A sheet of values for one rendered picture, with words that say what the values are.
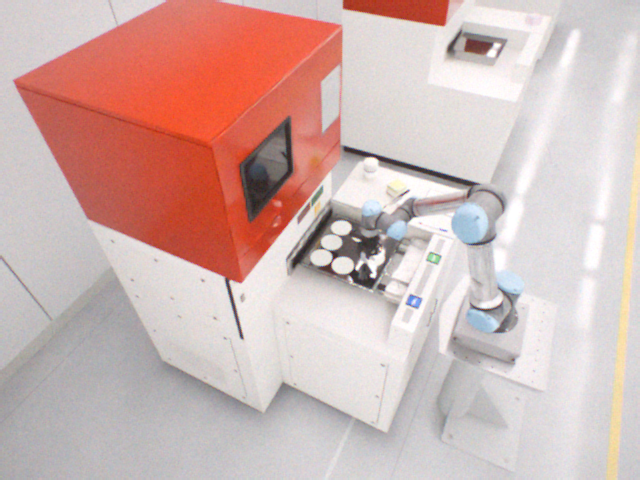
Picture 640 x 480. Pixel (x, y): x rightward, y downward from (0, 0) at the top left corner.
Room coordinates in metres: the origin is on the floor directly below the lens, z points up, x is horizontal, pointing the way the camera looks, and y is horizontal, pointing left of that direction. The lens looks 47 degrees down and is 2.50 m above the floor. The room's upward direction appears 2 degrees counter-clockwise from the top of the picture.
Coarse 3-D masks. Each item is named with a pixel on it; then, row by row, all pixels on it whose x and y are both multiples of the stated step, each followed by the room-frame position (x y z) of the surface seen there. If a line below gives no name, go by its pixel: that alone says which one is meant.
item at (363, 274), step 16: (352, 224) 1.60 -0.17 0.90; (320, 240) 1.50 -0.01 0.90; (352, 240) 1.49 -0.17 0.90; (384, 240) 1.49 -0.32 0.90; (336, 256) 1.40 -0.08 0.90; (352, 256) 1.39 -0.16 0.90; (384, 256) 1.39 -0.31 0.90; (336, 272) 1.30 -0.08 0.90; (352, 272) 1.30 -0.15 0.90; (368, 272) 1.30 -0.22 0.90
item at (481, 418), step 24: (456, 360) 1.06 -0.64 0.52; (456, 384) 1.01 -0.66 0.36; (480, 384) 1.01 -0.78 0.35; (456, 408) 0.99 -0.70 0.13; (480, 408) 1.00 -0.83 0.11; (504, 408) 1.03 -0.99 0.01; (456, 432) 0.91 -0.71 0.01; (480, 432) 0.91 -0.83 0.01; (504, 432) 0.91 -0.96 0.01; (480, 456) 0.79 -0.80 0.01; (504, 456) 0.79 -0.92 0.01
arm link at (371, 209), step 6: (366, 204) 1.35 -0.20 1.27; (372, 204) 1.34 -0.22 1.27; (378, 204) 1.34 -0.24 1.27; (366, 210) 1.32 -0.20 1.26; (372, 210) 1.31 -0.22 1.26; (378, 210) 1.32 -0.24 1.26; (366, 216) 1.31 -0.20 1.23; (372, 216) 1.31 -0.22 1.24; (378, 216) 1.30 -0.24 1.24; (366, 222) 1.31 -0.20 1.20; (372, 222) 1.29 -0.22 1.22; (366, 228) 1.31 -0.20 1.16; (372, 228) 1.31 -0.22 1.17
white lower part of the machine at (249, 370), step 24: (144, 312) 1.31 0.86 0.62; (168, 312) 1.22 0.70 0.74; (168, 336) 1.26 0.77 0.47; (192, 336) 1.17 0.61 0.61; (216, 336) 1.09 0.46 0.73; (264, 336) 1.12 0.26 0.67; (168, 360) 1.32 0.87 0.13; (192, 360) 1.21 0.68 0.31; (216, 360) 1.12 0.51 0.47; (240, 360) 1.04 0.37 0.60; (264, 360) 1.09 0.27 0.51; (216, 384) 1.15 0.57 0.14; (240, 384) 1.06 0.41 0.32; (264, 384) 1.06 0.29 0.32; (264, 408) 1.02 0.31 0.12
